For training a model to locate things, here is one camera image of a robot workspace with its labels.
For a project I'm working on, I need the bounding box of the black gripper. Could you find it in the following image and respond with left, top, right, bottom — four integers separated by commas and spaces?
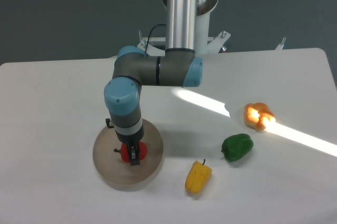
105, 118, 144, 166

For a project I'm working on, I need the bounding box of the black cable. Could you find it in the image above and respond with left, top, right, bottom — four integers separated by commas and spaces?
144, 24, 169, 57

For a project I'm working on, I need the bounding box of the beige round plate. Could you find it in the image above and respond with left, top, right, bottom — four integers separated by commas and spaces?
93, 120, 164, 191

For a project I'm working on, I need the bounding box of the green bell pepper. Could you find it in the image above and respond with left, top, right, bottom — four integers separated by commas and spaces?
221, 133, 254, 162

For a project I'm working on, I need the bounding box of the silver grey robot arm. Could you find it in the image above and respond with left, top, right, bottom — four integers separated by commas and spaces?
104, 0, 218, 165

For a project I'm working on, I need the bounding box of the yellow bell pepper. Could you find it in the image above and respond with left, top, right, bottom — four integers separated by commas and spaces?
185, 159, 213, 194

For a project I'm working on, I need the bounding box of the orange bell pepper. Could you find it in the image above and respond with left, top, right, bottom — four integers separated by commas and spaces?
243, 102, 276, 131

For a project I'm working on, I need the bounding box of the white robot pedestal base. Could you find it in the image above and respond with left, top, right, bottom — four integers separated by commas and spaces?
109, 0, 286, 59

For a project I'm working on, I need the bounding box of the red bell pepper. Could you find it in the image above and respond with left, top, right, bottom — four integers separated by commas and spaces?
114, 142, 147, 163

